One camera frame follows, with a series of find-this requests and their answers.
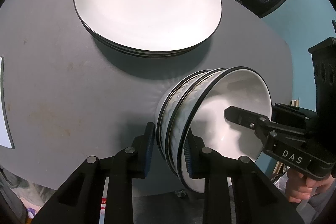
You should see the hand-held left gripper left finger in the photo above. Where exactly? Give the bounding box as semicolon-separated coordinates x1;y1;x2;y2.
31;122;156;224

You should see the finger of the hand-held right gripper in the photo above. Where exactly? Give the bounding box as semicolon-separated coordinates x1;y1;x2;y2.
272;103;319;133
224;105;308;137

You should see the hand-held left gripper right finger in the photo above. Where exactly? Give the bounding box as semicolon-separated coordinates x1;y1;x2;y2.
183;134;305;224

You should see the white ribbed bowl black rim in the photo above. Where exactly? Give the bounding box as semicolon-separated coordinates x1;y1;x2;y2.
161;70;213;178
168;67;273;194
155;72;200;164

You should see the white plate with black rim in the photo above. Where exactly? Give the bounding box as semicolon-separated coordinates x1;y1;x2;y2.
83;26;189;58
73;0;223;52
80;20;202;55

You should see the person's right hand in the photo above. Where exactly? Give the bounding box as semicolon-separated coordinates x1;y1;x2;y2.
285;168;336;203

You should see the white smartphone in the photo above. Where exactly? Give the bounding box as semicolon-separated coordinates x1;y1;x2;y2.
0;56;15;149

